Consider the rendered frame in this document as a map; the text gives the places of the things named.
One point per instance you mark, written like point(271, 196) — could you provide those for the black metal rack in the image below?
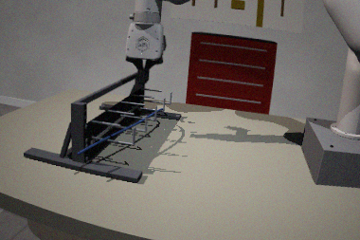
point(84, 134)

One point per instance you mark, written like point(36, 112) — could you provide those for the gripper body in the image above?
point(143, 42)

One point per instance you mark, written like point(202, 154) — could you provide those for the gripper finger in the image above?
point(138, 66)
point(148, 65)

